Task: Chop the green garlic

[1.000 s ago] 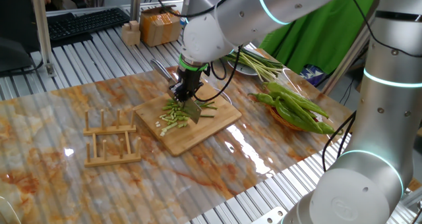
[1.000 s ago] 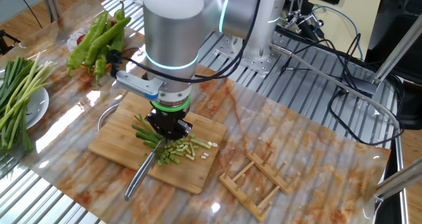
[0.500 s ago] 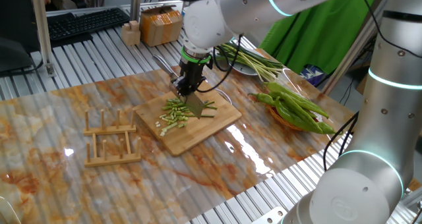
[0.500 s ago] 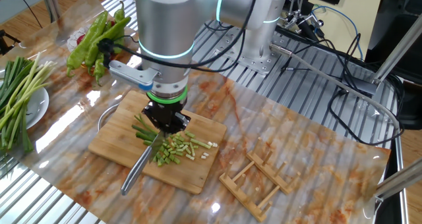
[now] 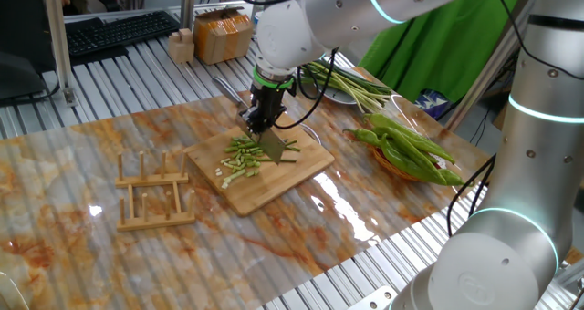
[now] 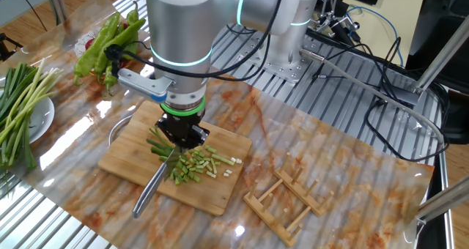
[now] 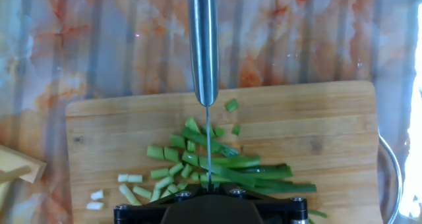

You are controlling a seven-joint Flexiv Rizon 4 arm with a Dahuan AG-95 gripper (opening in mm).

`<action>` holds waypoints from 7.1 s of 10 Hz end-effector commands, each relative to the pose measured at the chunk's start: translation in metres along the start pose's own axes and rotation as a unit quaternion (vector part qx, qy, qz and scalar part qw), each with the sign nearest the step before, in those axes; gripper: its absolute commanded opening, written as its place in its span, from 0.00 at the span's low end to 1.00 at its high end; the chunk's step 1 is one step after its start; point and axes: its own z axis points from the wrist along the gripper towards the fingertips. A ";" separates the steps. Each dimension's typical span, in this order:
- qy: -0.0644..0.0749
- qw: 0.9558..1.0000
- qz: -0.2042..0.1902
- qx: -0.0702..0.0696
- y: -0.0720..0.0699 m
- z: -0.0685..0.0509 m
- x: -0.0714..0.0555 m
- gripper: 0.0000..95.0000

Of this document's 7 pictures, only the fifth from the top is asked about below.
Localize uncut green garlic stalks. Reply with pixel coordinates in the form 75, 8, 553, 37
262, 139, 302, 164

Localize wooden block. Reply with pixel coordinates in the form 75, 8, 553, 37
167, 27, 196, 65

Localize blue patterned bag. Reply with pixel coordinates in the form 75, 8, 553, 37
412, 89, 451, 120

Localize clear glass dish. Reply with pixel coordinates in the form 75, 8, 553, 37
294, 118, 323, 148

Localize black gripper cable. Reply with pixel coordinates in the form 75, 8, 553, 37
272, 47, 339, 131

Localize bunch of green garlic stalks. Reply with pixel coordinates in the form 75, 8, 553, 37
300, 59, 393, 115

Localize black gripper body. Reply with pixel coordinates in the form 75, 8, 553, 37
249, 88, 289, 121

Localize grey round plate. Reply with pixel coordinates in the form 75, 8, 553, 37
314, 79, 361, 106

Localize woven wicker basket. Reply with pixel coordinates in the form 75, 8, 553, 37
367, 143, 443, 183

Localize white metal mounting plate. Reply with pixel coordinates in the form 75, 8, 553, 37
346, 284, 399, 310

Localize black cable bundle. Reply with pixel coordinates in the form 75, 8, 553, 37
446, 153, 497, 238

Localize black monitor cable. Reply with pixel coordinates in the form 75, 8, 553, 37
0, 82, 63, 107

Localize marble pattern table mat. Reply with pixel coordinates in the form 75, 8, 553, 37
0, 66, 498, 310

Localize black computer keyboard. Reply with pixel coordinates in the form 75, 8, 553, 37
66, 10, 182, 58

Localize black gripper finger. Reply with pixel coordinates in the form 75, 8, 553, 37
258, 111, 285, 133
240, 105, 262, 135

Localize taped cardboard box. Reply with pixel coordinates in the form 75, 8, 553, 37
193, 6, 255, 66

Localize bamboo cutting board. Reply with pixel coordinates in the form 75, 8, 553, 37
183, 113, 336, 218

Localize wooden peg rack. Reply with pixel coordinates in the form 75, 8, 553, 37
113, 150, 197, 233

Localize long green chili pepper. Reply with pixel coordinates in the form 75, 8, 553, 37
378, 133, 442, 184
342, 127, 383, 148
437, 167, 466, 188
363, 112, 456, 165
373, 126, 449, 187

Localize steel cleaver knife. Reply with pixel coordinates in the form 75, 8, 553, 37
211, 75, 287, 165

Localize green cloth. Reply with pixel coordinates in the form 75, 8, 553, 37
358, 0, 528, 104

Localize open brown cardboard box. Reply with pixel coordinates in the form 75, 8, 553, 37
492, 102, 510, 138

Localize black computer monitor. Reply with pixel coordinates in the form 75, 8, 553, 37
0, 0, 58, 104

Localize aluminium frame post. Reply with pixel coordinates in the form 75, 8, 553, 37
39, 0, 78, 107
444, 8, 530, 133
180, 0, 197, 31

